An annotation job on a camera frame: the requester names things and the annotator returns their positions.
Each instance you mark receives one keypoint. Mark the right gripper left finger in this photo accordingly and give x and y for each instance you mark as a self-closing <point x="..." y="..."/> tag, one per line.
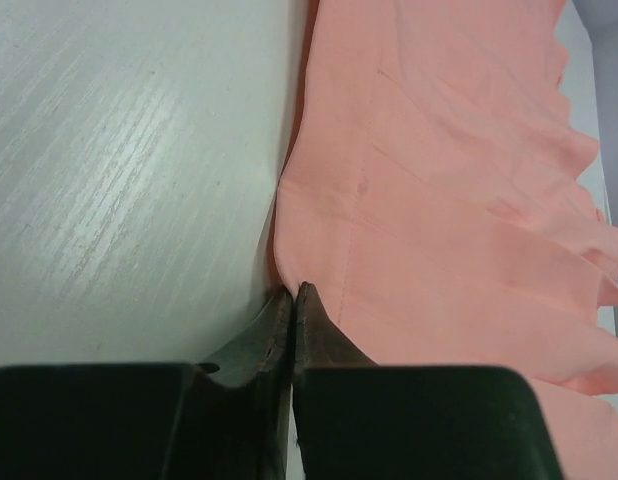
<point x="259" y="348"/>

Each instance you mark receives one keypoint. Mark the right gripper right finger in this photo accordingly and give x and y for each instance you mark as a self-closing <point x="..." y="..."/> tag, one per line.
<point x="319" y="343"/>

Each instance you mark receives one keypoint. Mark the pink pleated skirt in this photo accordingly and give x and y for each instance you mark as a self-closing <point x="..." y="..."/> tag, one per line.
<point x="432" y="197"/>

